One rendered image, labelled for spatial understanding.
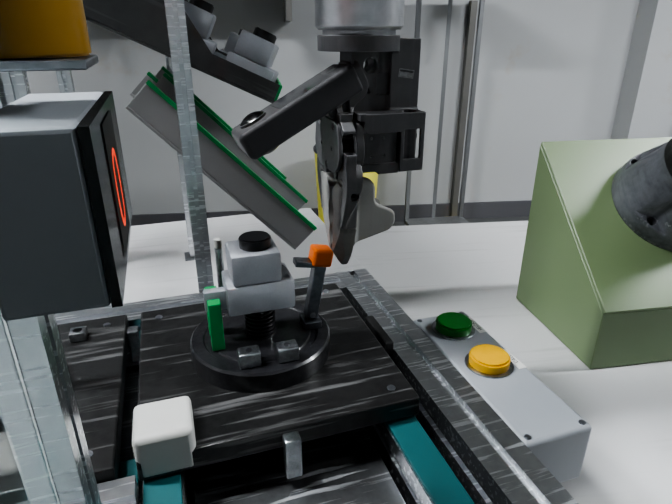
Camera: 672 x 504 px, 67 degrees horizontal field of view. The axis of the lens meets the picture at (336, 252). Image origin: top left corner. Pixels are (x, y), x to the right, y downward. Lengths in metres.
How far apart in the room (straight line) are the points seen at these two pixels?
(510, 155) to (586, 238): 3.17
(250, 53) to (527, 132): 3.34
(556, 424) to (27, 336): 0.40
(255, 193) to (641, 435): 0.54
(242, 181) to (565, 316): 0.49
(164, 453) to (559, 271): 0.58
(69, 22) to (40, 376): 0.16
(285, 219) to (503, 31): 3.17
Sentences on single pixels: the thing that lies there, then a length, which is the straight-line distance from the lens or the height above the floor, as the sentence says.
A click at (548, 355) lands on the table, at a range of 0.78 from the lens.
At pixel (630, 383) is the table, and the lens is 0.77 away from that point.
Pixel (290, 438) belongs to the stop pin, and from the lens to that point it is 0.44.
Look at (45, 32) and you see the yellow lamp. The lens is 0.24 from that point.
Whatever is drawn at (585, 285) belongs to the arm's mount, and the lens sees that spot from 0.75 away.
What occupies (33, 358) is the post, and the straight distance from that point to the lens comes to 0.29.
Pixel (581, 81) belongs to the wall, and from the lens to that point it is 4.05.
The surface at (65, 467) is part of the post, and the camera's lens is 0.33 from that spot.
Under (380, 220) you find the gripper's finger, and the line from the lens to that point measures 0.49.
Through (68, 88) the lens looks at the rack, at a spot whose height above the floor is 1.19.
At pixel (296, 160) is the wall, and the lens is 3.54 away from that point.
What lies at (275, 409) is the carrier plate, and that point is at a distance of 0.46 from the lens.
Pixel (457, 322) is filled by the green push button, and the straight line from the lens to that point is 0.59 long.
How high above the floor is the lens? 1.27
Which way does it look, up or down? 23 degrees down
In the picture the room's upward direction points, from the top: straight up
